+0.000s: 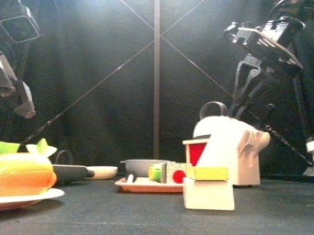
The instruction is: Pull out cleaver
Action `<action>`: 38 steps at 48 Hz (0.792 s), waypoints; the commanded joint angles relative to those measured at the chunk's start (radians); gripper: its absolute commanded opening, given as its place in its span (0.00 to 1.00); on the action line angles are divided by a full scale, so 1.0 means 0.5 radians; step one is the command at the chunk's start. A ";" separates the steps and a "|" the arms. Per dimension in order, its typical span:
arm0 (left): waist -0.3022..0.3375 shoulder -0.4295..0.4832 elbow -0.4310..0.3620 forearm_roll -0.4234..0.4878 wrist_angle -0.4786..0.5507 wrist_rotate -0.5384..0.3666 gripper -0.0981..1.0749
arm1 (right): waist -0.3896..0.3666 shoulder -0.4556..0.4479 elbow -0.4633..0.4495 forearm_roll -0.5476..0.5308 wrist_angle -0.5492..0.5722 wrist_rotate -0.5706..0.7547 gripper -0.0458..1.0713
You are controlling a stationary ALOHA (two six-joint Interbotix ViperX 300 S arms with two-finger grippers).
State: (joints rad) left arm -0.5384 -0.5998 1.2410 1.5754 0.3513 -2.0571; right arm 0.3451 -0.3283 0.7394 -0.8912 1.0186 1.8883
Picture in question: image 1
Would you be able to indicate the white base mount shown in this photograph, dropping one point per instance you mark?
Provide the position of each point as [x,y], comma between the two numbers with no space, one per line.
[311,153]

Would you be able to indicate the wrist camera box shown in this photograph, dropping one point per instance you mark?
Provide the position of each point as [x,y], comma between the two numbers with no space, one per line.
[19,28]
[283,29]

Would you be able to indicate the red wooden box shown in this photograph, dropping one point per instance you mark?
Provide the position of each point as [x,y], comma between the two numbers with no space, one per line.
[197,153]

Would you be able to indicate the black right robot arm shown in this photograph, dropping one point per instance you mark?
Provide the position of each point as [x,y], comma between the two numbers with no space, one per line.
[301,9]

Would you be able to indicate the grey pot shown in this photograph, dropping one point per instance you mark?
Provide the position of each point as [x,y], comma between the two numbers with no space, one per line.
[141,166]

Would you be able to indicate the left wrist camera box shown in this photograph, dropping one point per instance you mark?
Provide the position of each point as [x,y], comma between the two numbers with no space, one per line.
[19,28]

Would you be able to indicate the orange yellow toy fruit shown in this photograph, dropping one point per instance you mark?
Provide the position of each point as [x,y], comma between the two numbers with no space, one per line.
[25,174]

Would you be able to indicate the yellow sponge block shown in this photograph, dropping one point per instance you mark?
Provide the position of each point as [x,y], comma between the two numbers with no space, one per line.
[211,173]

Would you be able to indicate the white bowl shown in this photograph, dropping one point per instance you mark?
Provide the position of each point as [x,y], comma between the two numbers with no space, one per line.
[104,172]

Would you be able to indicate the black pan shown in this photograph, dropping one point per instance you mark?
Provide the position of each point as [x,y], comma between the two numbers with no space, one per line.
[69,173]

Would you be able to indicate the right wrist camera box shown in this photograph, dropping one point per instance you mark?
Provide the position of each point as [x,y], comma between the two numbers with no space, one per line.
[283,29]

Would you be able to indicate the white plate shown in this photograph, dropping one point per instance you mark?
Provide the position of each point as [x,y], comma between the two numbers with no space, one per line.
[37,195]

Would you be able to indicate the green toy leaf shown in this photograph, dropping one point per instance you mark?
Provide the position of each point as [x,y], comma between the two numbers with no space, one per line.
[9,147]

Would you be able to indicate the green yellow toy piece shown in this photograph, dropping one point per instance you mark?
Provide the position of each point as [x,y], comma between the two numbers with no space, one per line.
[156,173]

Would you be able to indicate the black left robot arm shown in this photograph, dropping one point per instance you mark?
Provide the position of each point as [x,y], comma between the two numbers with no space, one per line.
[13,7]

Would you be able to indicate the white knife block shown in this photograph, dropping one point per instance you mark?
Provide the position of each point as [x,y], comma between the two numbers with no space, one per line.
[233,150]

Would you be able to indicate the pink tray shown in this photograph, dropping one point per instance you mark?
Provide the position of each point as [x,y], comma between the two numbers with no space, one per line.
[144,185]

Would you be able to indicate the vertical metal frame pole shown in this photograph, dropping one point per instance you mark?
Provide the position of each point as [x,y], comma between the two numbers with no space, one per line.
[157,79]

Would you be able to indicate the speckled cube with red dot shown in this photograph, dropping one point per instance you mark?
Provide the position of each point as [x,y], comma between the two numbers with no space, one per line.
[177,173]

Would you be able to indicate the small black white toy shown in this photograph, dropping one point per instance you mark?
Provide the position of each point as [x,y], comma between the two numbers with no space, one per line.
[132,178]

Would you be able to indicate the white wedge block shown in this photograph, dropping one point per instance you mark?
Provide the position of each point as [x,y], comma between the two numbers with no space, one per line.
[209,195]

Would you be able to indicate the white green star-shaped toy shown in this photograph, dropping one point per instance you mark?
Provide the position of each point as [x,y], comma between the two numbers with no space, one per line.
[41,148]

